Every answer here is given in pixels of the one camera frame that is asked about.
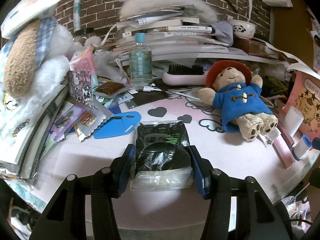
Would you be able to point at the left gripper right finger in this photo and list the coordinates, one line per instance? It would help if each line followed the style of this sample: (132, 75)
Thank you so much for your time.
(213, 185)

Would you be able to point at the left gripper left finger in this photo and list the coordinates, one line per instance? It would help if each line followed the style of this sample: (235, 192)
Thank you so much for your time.
(107, 184)

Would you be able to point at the black green packaged item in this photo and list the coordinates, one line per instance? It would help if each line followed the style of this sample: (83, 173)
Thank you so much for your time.
(162, 161)

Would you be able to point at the pink bag pack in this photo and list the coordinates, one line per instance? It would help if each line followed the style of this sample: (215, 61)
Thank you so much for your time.
(284, 152)

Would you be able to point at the pink rectangular bar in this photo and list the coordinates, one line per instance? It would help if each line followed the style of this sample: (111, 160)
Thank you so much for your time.
(285, 135)

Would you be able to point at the Paddington bear plush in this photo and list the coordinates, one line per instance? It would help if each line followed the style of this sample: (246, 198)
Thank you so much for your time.
(232, 89)

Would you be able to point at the white roll blue cap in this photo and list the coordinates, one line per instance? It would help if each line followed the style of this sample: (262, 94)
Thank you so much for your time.
(301, 148)

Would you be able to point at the white paper cup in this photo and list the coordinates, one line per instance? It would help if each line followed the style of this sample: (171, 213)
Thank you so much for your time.
(293, 120)

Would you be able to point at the pink cartoon box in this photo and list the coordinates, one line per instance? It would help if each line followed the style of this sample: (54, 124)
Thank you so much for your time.
(305, 97)

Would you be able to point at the pink chiikawa desk mat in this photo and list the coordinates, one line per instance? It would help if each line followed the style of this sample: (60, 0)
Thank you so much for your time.
(148, 202)

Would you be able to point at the blue luggage tag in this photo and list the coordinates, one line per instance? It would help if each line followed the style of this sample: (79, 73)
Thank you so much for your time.
(118, 125)

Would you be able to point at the sticker card packets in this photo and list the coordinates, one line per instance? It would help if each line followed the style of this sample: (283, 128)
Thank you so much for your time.
(81, 111)

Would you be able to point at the brown snack packet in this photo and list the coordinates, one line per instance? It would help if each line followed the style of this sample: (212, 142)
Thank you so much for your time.
(110, 88)

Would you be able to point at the pink snack packet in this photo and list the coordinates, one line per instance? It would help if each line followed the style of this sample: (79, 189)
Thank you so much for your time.
(83, 61)

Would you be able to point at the pink hair brush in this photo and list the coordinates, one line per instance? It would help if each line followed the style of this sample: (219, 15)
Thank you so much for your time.
(180, 75)

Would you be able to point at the clear water bottle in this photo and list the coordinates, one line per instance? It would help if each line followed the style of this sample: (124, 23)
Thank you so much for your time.
(140, 58)

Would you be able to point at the brown wooden box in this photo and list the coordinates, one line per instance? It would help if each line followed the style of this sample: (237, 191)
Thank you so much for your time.
(255, 48)

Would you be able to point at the large white dog plush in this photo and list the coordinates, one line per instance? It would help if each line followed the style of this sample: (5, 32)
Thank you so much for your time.
(33, 61)

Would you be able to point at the purple cloth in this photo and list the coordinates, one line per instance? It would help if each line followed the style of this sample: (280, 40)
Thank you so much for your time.
(223, 31)

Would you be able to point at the stack of books and papers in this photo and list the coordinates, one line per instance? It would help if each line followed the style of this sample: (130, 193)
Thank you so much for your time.
(171, 33)

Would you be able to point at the panda ceramic bowl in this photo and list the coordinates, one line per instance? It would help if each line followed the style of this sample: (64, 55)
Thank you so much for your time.
(242, 29)

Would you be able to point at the teal wrapped pole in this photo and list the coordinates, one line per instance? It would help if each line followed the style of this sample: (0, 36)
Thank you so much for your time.
(76, 15)

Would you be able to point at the grey fur piece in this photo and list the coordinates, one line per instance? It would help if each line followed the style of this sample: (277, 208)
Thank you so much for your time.
(203, 11)

